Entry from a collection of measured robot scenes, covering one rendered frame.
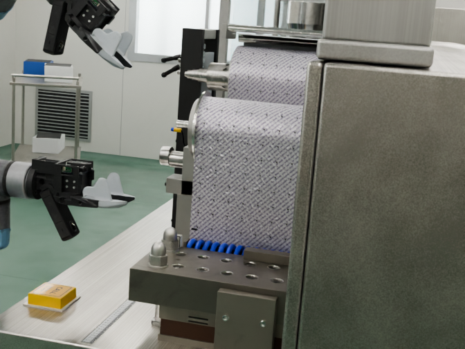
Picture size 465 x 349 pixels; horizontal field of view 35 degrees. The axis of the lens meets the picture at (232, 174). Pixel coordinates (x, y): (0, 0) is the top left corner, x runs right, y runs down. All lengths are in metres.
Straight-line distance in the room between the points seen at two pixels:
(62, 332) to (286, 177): 0.50
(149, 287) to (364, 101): 0.85
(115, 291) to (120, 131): 6.02
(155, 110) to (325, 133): 6.87
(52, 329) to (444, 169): 0.99
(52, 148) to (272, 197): 5.11
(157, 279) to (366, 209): 0.80
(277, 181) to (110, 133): 6.23
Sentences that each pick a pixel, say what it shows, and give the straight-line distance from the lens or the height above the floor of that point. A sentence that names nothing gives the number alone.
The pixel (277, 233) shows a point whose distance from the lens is 1.43.
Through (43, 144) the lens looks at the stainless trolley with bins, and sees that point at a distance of 6.46.
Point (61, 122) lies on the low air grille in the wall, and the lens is 7.79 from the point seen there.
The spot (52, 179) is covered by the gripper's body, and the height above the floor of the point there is 1.12.
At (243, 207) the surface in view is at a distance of 1.43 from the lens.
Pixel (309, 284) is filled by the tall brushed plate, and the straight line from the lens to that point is 0.56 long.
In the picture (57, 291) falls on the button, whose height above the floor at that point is 0.92.
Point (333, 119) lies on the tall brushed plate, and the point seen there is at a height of 1.40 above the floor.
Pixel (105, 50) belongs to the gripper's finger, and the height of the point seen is 1.39.
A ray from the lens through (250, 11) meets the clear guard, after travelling 2.45.
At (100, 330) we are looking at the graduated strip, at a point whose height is 0.90.
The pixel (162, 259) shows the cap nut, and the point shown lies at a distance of 1.32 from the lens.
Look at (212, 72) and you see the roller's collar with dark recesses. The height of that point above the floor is 1.35.
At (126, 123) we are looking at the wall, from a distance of 7.51.
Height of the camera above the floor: 1.46
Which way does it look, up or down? 12 degrees down
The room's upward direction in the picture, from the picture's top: 4 degrees clockwise
